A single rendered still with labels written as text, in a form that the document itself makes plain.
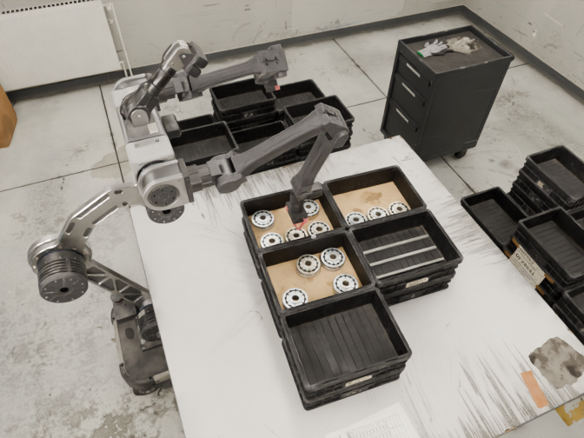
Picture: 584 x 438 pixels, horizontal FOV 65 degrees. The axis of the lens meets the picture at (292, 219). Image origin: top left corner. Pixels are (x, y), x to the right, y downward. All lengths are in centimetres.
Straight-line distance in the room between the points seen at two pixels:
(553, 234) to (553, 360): 95
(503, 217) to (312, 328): 175
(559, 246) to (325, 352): 157
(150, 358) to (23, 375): 78
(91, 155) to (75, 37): 102
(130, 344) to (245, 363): 83
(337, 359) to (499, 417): 63
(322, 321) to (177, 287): 68
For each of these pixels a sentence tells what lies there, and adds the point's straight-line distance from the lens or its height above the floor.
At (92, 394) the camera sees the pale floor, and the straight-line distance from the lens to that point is 278.
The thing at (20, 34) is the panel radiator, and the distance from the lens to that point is 443.
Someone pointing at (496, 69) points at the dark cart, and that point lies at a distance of 344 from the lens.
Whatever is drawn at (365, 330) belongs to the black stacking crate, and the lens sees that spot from 184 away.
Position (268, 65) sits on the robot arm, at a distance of 166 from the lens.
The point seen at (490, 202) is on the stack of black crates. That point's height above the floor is 27.
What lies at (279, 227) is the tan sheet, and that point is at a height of 83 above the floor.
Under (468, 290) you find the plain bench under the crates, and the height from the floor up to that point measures 70.
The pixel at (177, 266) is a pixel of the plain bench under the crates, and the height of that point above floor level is 70.
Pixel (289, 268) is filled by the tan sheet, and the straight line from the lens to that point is 196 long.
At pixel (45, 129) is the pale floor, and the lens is 438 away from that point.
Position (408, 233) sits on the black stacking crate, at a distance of 216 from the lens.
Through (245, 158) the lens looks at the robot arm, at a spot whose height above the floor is 149.
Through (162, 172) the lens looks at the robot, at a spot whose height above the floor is 150.
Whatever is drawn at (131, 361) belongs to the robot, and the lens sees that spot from 252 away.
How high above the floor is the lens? 245
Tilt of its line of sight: 50 degrees down
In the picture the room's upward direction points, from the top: 2 degrees clockwise
